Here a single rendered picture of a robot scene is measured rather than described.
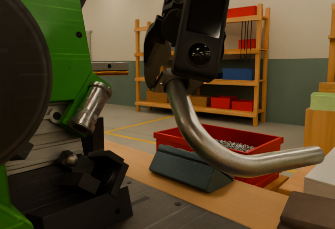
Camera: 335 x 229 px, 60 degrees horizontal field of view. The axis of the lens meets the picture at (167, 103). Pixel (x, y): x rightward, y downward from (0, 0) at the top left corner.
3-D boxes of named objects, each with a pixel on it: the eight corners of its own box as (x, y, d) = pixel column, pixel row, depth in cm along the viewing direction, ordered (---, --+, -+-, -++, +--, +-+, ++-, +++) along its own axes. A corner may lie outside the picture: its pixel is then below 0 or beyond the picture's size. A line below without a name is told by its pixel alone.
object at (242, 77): (255, 127, 532) (260, 2, 503) (134, 111, 710) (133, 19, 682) (265, 122, 575) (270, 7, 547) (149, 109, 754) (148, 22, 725)
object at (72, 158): (60, 155, 42) (66, 154, 41) (73, 152, 44) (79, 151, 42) (62, 168, 42) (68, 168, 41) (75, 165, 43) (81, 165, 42)
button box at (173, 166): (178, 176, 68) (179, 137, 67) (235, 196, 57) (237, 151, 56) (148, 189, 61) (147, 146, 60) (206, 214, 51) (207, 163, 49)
